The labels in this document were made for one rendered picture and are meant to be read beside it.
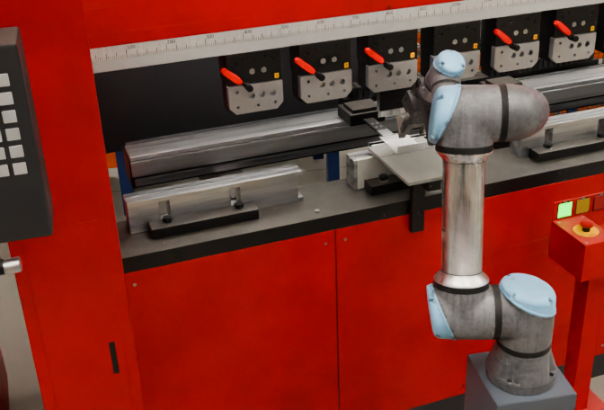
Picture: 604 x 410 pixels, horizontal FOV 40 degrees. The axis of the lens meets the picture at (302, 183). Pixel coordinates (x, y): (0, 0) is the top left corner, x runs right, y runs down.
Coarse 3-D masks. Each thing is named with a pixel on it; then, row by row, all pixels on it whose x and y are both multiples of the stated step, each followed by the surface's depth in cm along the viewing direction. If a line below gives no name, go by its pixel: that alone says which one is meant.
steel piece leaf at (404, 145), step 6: (402, 138) 246; (408, 138) 245; (390, 144) 242; (396, 144) 242; (402, 144) 242; (408, 144) 242; (414, 144) 237; (420, 144) 238; (396, 150) 238; (402, 150) 236; (408, 150) 237; (414, 150) 238
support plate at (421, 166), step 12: (384, 156) 235; (396, 156) 235; (408, 156) 234; (420, 156) 234; (432, 156) 234; (396, 168) 228; (408, 168) 227; (420, 168) 227; (432, 168) 227; (408, 180) 221; (420, 180) 220; (432, 180) 222
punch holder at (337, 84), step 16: (304, 48) 219; (320, 48) 221; (336, 48) 223; (320, 64) 223; (336, 64) 225; (304, 80) 223; (336, 80) 226; (304, 96) 225; (320, 96) 226; (336, 96) 228
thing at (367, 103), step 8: (344, 104) 265; (352, 104) 264; (360, 104) 263; (368, 104) 263; (376, 104) 263; (344, 112) 263; (352, 112) 260; (360, 112) 260; (368, 112) 260; (376, 112) 261; (344, 120) 264; (352, 120) 259; (360, 120) 260; (368, 120) 259; (376, 120) 259; (376, 128) 253; (384, 128) 253; (384, 136) 248
